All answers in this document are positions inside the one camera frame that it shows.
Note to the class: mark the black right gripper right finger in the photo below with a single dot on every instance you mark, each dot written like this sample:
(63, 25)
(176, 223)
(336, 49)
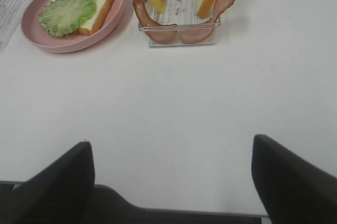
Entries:
(291, 189)

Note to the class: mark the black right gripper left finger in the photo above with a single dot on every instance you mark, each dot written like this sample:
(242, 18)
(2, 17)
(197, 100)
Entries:
(58, 194)

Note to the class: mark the green lettuce leaf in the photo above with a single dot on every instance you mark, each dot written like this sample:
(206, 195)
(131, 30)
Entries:
(63, 17)

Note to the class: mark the bacon strip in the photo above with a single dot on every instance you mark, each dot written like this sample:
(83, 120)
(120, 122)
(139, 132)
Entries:
(203, 31)
(148, 26)

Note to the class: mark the pink round plate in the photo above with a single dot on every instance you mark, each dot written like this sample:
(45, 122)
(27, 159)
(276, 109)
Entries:
(34, 33)

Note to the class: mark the clear left food container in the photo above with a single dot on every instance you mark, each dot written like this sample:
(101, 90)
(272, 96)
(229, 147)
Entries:
(11, 11)

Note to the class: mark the clear food container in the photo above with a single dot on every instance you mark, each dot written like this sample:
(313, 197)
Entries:
(11, 11)
(179, 15)

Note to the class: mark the clear right food container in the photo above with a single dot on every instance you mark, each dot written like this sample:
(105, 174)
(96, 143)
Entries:
(179, 15)

